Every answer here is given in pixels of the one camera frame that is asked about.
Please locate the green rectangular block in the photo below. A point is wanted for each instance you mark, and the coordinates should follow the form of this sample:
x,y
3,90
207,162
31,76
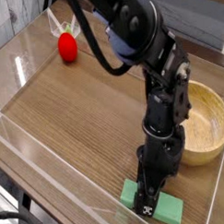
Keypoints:
x,y
169,208

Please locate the light wooden bowl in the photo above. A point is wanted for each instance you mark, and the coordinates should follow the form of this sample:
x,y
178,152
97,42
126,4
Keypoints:
x,y
205,127

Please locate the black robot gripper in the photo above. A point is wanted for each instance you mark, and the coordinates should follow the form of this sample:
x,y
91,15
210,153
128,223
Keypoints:
x,y
160,156

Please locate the red toy strawberry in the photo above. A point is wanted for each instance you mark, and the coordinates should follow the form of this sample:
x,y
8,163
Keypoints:
x,y
67,46

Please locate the black metal table bracket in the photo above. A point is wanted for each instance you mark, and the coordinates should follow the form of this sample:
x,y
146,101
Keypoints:
x,y
24,203

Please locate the clear acrylic tray wall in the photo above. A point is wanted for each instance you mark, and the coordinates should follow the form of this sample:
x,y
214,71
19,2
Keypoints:
x,y
67,194

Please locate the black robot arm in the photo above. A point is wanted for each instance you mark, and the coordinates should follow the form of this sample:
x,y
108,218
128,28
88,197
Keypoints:
x,y
138,36

